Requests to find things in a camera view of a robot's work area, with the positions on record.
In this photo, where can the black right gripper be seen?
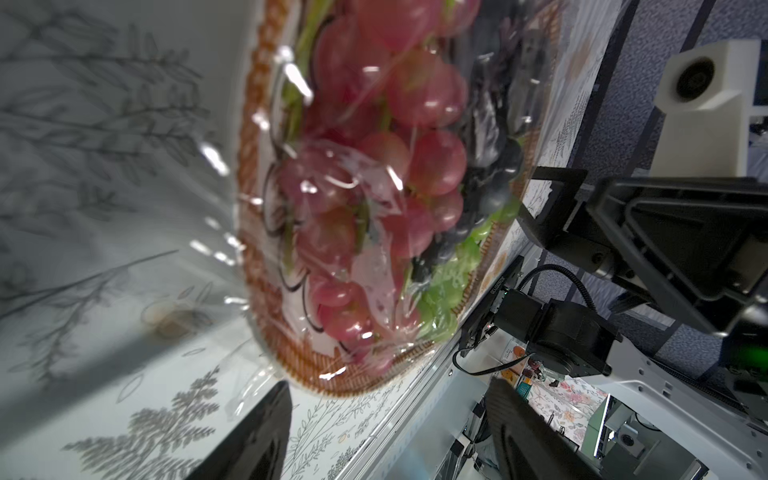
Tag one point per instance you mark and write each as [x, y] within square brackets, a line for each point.
[695, 249]

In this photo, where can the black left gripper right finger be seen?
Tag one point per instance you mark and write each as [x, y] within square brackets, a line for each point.
[526, 447]

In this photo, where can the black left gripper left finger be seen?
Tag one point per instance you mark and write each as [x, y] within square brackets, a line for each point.
[256, 448]

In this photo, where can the clear plastic wrap sheet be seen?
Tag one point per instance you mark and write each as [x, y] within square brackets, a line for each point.
[360, 198]

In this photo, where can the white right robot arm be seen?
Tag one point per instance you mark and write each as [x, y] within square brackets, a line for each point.
[574, 340]

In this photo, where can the green grape bunch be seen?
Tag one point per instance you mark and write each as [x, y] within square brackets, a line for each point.
[445, 277]

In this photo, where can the black grape bunch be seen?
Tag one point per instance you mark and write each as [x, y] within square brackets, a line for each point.
[505, 57]

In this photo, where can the red grape bunch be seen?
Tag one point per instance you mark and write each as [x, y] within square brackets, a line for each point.
[369, 172]

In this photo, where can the aluminium mounting rail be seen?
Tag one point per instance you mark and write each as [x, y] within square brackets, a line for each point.
[415, 436]

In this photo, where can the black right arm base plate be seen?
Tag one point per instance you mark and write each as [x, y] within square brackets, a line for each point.
[480, 319]

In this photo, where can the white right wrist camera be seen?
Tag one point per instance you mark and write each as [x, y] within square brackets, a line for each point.
[709, 96]

